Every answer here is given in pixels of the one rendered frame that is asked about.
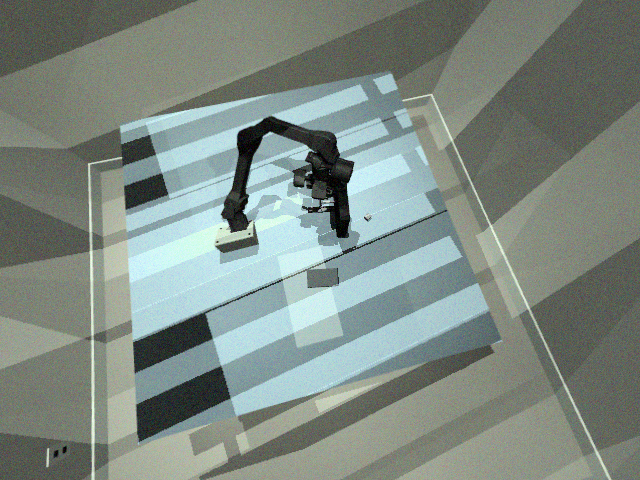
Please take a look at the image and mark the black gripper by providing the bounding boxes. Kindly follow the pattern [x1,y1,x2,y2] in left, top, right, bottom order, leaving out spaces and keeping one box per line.
[293,169,347,192]

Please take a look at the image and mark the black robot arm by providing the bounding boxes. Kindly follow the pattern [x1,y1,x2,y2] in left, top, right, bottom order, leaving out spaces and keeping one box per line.
[221,116,354,233]

